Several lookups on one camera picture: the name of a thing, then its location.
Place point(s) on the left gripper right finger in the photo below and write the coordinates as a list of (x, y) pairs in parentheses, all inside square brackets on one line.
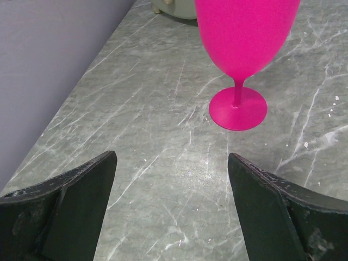
[(281, 220)]

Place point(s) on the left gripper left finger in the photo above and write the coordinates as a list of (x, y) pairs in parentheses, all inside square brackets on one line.
[(60, 218)]

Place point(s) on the pink wine glass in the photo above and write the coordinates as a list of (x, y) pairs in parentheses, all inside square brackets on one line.
[(241, 38)]

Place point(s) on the round white drawer cabinet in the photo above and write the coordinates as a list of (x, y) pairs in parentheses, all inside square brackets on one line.
[(184, 9)]

